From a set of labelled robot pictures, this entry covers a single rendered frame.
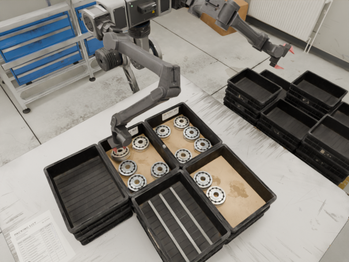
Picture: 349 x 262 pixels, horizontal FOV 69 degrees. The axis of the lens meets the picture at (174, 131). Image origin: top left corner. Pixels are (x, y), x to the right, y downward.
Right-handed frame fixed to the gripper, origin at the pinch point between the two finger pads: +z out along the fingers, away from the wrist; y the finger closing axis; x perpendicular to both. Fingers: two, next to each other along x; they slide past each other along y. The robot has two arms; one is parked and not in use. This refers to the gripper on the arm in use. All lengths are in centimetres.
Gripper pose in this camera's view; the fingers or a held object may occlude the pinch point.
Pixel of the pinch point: (119, 149)
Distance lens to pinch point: 149.8
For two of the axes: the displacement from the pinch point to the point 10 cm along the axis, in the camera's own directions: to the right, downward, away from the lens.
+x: -5.5, -6.7, 5.0
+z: -0.7, 6.4, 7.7
